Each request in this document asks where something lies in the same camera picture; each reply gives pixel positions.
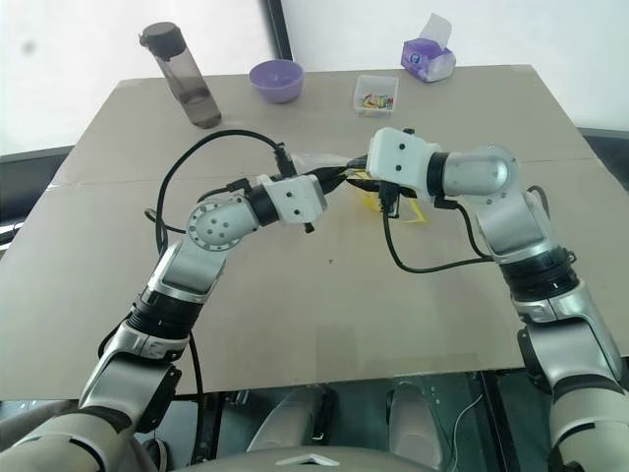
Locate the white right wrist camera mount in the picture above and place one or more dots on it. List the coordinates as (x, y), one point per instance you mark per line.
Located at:
(398, 157)

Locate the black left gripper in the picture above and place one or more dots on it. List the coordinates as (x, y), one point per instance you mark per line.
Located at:
(326, 179)

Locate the black window post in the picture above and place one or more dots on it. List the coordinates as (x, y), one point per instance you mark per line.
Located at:
(277, 29)

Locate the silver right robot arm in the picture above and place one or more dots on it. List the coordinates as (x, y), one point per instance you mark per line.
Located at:
(511, 221)

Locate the smoky grey water bottle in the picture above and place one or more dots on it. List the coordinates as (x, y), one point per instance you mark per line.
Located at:
(189, 83)

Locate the black table leg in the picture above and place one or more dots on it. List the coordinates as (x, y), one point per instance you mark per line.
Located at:
(496, 423)
(206, 428)

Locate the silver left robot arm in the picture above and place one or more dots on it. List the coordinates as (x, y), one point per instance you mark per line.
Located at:
(211, 226)

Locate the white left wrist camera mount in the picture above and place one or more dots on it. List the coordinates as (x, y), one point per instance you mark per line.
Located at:
(295, 196)

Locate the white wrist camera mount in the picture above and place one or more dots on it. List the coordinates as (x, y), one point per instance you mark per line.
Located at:
(295, 196)
(398, 157)

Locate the white tissue sheet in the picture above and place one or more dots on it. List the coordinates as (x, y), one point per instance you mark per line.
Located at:
(437, 29)

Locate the clear box of colourful clips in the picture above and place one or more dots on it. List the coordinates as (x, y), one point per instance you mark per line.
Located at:
(376, 100)

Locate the dark side furniture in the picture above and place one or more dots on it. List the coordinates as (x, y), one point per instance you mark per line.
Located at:
(24, 192)

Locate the grey rounded robot leg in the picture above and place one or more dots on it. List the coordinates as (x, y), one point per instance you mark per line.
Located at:
(417, 418)
(290, 418)

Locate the purple plastic bowl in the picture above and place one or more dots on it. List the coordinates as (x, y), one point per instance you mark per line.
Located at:
(275, 81)

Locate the dark low cabinet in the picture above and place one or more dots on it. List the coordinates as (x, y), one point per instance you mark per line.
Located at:
(609, 157)

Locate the purple tissue pack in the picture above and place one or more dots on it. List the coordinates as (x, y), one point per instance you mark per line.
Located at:
(422, 59)

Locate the clear yellow-zip plastic bag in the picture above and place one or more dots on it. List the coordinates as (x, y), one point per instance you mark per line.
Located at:
(319, 159)

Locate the grey robot torso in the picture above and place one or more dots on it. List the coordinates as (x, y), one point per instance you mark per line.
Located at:
(344, 462)

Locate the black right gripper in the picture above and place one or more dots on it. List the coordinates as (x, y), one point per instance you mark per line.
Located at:
(388, 196)

